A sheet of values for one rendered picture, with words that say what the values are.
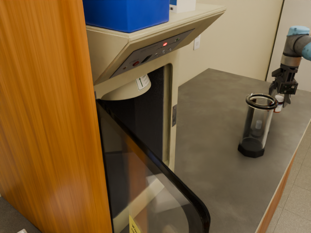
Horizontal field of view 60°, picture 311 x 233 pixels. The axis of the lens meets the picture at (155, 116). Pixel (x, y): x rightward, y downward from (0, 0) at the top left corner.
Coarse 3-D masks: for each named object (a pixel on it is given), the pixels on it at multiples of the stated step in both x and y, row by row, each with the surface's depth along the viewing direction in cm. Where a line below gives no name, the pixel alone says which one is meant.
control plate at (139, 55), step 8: (184, 32) 52; (168, 40) 49; (144, 48) 44; (152, 48) 47; (160, 48) 51; (168, 48) 56; (136, 56) 45; (144, 56) 49; (152, 56) 53; (128, 64) 47; (120, 72) 48
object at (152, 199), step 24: (120, 144) 41; (120, 168) 45; (144, 168) 35; (120, 192) 49; (144, 192) 38; (168, 192) 31; (120, 216) 54; (144, 216) 41; (168, 216) 33; (192, 216) 28
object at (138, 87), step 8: (136, 80) 64; (144, 80) 66; (120, 88) 62; (128, 88) 63; (136, 88) 64; (144, 88) 66; (104, 96) 62; (112, 96) 62; (120, 96) 62; (128, 96) 63; (136, 96) 64
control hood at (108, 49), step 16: (176, 16) 48; (192, 16) 48; (208, 16) 53; (96, 32) 40; (112, 32) 38; (144, 32) 39; (160, 32) 42; (176, 32) 48; (192, 32) 57; (96, 48) 41; (112, 48) 39; (128, 48) 38; (176, 48) 62; (96, 64) 43; (112, 64) 41; (96, 80) 45
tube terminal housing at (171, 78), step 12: (156, 60) 63; (168, 60) 67; (132, 72) 57; (144, 72) 61; (168, 72) 74; (108, 84) 53; (120, 84) 56; (168, 84) 76; (96, 96) 51; (168, 96) 78; (168, 108) 81; (168, 120) 83; (168, 132) 85; (168, 144) 88; (168, 156) 90
